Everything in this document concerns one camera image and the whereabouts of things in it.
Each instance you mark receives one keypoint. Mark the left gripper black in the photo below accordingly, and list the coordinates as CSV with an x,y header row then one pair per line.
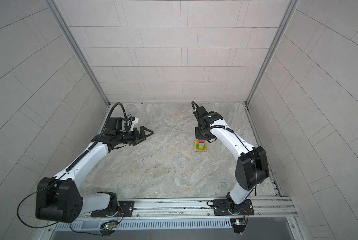
x,y
136,139

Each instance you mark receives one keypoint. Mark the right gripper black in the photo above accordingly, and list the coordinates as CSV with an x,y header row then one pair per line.
x,y
199,137

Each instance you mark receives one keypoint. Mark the green wood block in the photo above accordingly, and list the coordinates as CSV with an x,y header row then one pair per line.
x,y
200,148

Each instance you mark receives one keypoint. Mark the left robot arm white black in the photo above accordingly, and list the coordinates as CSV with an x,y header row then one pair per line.
x,y
58,198

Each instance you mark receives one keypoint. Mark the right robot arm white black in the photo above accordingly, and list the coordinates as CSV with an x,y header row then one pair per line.
x,y
252,165

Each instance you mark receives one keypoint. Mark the left controller board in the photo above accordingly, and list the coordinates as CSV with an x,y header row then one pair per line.
x,y
109,226

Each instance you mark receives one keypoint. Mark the controller board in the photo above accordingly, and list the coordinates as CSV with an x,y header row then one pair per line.
x,y
109,226
238,225

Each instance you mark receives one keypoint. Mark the perforated vent strip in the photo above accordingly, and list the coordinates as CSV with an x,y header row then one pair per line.
x,y
152,224

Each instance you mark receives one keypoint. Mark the right controller board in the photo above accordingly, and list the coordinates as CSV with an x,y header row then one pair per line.
x,y
238,225

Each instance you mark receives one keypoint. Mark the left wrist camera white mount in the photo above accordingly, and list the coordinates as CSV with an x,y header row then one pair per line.
x,y
131,123

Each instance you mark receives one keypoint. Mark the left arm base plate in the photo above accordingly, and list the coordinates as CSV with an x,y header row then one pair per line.
x,y
124,209

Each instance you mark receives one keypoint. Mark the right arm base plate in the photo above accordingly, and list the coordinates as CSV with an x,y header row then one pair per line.
x,y
223,207

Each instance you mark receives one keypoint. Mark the aluminium mounting rail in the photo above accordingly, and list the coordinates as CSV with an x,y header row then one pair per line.
x,y
199,208

